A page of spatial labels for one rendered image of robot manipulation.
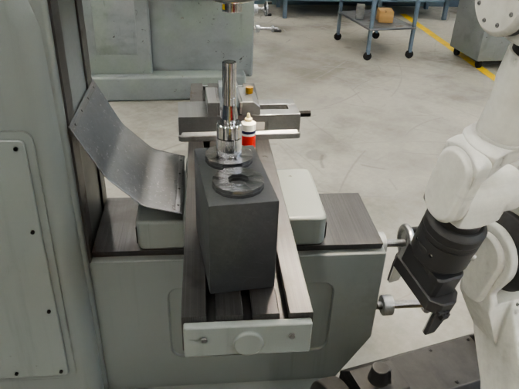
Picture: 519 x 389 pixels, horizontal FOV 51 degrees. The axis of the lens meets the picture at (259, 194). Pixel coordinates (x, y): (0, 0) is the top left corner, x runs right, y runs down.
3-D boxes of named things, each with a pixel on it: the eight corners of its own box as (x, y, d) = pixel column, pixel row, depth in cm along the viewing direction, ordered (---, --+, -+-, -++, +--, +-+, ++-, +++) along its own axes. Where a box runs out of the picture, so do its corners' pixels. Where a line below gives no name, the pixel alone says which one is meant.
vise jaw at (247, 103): (254, 99, 164) (255, 86, 162) (260, 114, 153) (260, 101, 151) (234, 99, 163) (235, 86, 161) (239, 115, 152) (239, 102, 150)
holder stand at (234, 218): (252, 222, 119) (254, 138, 108) (275, 287, 100) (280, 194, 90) (196, 227, 116) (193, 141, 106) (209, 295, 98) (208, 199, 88)
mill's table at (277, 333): (253, 101, 203) (254, 81, 199) (313, 353, 97) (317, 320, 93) (191, 102, 201) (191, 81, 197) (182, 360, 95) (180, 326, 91)
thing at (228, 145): (219, 160, 100) (219, 133, 97) (214, 149, 104) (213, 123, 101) (244, 157, 101) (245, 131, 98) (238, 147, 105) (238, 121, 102)
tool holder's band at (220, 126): (219, 133, 97) (219, 128, 97) (213, 123, 101) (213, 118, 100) (245, 131, 98) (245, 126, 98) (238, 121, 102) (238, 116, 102)
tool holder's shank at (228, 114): (222, 126, 97) (222, 65, 92) (218, 120, 100) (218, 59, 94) (239, 124, 98) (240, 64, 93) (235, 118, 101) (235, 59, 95)
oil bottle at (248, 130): (254, 147, 151) (255, 109, 146) (256, 153, 148) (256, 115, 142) (239, 147, 151) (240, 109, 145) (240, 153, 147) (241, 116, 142)
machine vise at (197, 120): (291, 118, 170) (293, 84, 164) (300, 138, 157) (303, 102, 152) (178, 120, 165) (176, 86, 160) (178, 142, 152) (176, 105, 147)
